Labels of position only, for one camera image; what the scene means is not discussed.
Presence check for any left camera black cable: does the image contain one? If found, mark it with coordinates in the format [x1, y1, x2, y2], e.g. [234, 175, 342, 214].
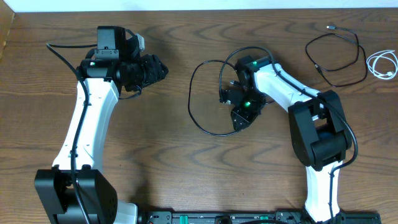
[45, 42, 99, 224]

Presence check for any white cable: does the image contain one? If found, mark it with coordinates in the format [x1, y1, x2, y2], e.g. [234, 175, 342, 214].
[366, 49, 398, 81]

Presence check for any right camera black cable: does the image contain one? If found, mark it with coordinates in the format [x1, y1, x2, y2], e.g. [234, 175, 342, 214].
[218, 46, 359, 223]

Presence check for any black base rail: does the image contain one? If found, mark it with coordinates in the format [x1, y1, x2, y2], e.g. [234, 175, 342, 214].
[136, 210, 382, 224]

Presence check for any long black cable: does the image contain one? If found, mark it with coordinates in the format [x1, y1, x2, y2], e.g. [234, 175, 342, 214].
[187, 59, 243, 137]

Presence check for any camera black cable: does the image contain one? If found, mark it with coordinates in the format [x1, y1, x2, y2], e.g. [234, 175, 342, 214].
[218, 46, 359, 223]
[45, 42, 99, 224]

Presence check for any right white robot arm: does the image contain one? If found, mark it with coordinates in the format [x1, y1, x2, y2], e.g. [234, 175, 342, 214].
[220, 56, 353, 223]

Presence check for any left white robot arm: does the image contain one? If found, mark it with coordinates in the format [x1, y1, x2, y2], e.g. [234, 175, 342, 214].
[34, 26, 168, 223]

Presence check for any short black cable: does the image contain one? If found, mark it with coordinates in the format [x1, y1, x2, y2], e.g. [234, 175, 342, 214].
[305, 25, 369, 88]

